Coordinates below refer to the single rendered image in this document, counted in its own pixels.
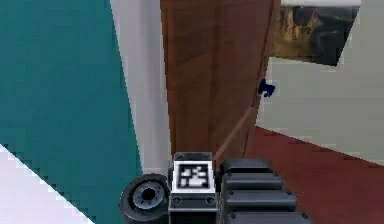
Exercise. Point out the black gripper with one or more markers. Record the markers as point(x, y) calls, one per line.
point(146, 197)

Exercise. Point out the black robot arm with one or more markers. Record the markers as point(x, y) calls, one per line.
point(256, 196)

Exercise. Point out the framed dark landscape picture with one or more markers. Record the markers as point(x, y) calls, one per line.
point(313, 33)

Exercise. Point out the brown wooden room door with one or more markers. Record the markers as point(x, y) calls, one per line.
point(213, 76)

